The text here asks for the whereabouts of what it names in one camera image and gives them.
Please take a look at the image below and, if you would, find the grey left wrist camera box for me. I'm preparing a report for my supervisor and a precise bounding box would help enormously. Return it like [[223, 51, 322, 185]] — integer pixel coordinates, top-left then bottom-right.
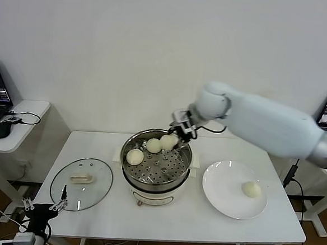
[[13, 231, 38, 245]]

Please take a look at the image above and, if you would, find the black hub cable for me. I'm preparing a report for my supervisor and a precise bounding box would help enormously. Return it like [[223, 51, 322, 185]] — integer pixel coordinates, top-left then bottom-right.
[[4, 110, 42, 128]]

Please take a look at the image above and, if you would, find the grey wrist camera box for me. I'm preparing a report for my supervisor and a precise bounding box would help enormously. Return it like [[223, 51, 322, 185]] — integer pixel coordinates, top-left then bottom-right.
[[170, 108, 199, 134], [13, 231, 38, 245]]

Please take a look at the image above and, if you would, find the glass lid with cream handle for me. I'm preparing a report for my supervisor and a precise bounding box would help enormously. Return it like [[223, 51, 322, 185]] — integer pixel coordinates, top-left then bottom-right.
[[48, 156, 115, 215]]

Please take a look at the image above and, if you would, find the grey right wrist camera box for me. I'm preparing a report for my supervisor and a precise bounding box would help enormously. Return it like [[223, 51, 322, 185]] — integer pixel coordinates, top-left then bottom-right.
[[170, 108, 199, 134]]

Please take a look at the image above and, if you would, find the white side table with label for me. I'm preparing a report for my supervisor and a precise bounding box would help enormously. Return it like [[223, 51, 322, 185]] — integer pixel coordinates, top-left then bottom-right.
[[262, 146, 327, 238]]

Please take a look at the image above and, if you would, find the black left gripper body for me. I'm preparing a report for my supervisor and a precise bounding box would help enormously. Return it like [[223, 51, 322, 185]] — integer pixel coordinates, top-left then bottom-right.
[[28, 202, 60, 233]]

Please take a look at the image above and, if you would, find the perforated steel steamer basket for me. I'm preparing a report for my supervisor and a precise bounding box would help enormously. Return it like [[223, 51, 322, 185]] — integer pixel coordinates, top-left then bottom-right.
[[110, 126, 203, 189]]

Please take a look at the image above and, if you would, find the white round plate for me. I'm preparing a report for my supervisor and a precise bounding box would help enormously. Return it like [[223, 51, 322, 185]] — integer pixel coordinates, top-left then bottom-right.
[[199, 158, 270, 222]]

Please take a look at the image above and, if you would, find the white steamed baozi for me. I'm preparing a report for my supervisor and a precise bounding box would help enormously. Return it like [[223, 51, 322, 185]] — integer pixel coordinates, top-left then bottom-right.
[[145, 138, 163, 154], [125, 149, 144, 167], [159, 134, 180, 152], [240, 181, 263, 199]]

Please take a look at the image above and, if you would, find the cream electric cooking pot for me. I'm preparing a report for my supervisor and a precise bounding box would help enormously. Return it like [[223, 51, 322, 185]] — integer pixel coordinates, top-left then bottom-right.
[[118, 164, 197, 212]]

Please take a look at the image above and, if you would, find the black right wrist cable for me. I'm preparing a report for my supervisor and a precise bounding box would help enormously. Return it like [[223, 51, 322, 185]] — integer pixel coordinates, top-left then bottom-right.
[[199, 121, 228, 134]]

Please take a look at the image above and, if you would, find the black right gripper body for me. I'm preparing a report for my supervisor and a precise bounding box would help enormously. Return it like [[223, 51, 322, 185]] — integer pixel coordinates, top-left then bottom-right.
[[169, 120, 200, 144]]

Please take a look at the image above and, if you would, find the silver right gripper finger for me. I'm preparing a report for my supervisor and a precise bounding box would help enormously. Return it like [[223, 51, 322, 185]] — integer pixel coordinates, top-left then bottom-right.
[[166, 122, 181, 137], [172, 139, 190, 153]]

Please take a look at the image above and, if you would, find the black computer mouse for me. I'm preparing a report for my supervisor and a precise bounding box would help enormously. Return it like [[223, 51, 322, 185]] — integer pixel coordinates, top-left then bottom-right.
[[0, 121, 12, 140]]

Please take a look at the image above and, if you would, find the white side table with mouse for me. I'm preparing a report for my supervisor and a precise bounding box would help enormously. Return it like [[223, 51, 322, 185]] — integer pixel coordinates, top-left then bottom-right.
[[0, 98, 51, 218]]

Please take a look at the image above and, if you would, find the black usb hub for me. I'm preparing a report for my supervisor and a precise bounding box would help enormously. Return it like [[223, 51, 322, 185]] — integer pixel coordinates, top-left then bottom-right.
[[5, 115, 23, 125]]

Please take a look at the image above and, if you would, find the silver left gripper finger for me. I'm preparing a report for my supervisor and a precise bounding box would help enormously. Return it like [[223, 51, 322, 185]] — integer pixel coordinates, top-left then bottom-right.
[[49, 183, 71, 214], [21, 197, 35, 211]]

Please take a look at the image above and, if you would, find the black cable with adapter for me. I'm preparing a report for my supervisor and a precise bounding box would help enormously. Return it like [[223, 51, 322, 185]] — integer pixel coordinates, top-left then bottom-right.
[[279, 157, 309, 223]]

